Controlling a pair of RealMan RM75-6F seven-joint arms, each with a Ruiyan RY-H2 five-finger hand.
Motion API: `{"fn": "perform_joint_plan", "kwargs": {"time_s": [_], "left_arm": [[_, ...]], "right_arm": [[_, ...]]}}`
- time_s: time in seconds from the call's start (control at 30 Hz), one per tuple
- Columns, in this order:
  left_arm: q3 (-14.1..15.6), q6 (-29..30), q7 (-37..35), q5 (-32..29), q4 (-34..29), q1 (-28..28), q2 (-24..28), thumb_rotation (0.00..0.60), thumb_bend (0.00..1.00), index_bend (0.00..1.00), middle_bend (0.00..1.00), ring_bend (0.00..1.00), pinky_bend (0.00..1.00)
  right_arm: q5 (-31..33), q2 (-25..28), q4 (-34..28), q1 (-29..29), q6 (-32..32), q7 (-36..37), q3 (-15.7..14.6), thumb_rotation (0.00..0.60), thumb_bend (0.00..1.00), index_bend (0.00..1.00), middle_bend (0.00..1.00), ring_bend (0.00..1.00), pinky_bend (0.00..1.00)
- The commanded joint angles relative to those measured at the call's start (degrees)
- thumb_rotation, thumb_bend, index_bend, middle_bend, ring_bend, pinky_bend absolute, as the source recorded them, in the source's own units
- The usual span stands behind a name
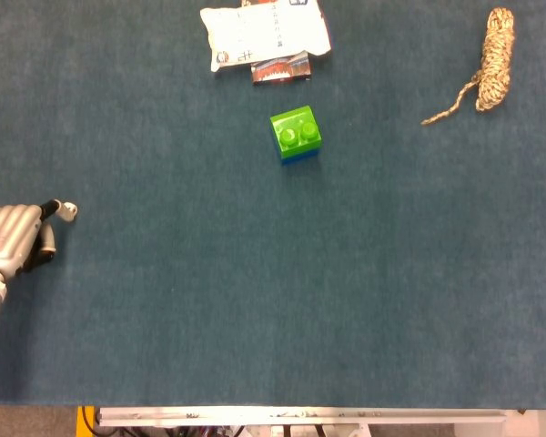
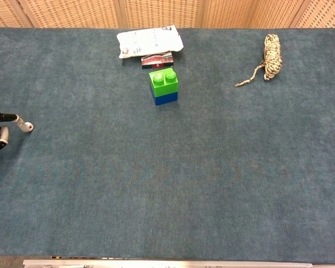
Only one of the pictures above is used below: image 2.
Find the aluminium table edge rail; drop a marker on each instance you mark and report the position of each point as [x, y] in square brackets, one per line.
[167, 264]

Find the white printed plastic packet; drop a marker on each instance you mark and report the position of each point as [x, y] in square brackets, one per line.
[148, 42]

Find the red and black packet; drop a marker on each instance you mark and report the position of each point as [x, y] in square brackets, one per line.
[157, 61]

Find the wicker folding screen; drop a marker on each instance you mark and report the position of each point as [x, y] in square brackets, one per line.
[162, 12]

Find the small white die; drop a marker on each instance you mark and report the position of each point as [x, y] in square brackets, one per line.
[30, 127]

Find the teal felt table mat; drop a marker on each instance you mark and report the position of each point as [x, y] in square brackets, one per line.
[156, 181]

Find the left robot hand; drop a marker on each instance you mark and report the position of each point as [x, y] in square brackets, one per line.
[0, 136]

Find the green toy building block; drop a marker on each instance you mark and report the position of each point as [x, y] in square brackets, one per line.
[164, 83]

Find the blue toy building block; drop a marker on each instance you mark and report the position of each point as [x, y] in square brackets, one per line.
[167, 99]

